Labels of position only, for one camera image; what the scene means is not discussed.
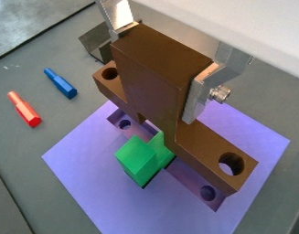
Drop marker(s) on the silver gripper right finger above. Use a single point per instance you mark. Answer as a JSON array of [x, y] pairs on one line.
[[208, 87]]

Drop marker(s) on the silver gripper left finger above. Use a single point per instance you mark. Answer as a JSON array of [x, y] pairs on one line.
[[118, 15]]

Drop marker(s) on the brown T-shaped block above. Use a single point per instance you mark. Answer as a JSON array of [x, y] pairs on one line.
[[146, 81]]

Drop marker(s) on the black angled holder fixture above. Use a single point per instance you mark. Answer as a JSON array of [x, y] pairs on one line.
[[98, 39]]

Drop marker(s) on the purple fixture base block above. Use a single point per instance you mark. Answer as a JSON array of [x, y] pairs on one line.
[[163, 208]]

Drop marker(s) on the blue peg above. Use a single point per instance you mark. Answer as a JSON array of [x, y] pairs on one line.
[[62, 84]]

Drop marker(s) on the green U-shaped block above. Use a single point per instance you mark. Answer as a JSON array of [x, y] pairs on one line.
[[143, 159]]

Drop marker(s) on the red peg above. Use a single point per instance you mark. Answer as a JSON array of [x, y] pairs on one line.
[[24, 109]]

